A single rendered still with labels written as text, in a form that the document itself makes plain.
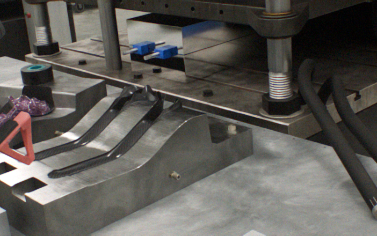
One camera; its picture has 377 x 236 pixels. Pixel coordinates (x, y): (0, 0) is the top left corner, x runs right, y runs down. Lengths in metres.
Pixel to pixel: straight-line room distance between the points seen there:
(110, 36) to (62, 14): 3.39
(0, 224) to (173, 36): 0.97
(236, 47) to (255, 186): 0.91
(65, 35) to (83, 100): 4.02
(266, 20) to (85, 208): 0.68
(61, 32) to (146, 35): 3.54
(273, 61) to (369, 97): 0.38
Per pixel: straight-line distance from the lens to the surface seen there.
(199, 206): 1.16
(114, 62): 2.15
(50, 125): 1.46
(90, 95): 1.56
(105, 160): 1.20
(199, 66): 1.95
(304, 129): 1.61
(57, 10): 5.50
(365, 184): 1.14
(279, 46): 1.56
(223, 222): 1.10
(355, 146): 1.83
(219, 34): 1.99
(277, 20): 1.52
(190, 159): 1.22
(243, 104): 1.70
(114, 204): 1.13
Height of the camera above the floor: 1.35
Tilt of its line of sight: 20 degrees down
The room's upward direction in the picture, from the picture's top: 5 degrees counter-clockwise
